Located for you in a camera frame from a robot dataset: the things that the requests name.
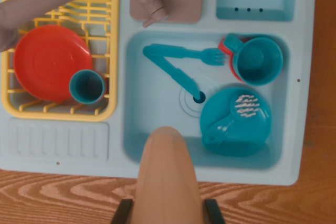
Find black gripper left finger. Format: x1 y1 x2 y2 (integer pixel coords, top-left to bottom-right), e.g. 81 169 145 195
110 198 136 224

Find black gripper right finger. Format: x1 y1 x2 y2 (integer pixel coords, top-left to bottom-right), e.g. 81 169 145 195
202 198 227 224

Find light blue toy sink unit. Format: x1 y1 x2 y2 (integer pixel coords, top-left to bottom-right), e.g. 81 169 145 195
0 0 316 187

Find teal dish brush white bristles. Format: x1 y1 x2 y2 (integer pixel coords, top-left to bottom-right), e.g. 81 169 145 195
201 91 270 151

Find teal plastic plate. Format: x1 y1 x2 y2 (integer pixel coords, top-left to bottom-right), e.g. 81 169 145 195
199 87 272 158

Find teal plastic tumbler cup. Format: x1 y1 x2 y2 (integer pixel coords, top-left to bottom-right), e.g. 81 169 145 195
69 69 106 104

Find teal plastic knife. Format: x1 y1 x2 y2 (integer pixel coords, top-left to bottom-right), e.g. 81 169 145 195
142 45 202 101

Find teal plastic mug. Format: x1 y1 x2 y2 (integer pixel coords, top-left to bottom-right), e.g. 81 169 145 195
224 33 284 87

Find yellow plastic dish rack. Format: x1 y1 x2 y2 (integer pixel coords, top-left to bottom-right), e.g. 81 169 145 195
1 0 120 122

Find teal plastic fork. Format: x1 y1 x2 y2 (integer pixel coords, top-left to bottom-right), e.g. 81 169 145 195
148 43 226 67

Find red plastic mug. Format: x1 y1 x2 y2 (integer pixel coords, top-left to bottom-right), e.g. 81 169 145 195
217 36 257 83

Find red plastic plate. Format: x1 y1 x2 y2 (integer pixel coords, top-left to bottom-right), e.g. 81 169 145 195
13 24 93 102

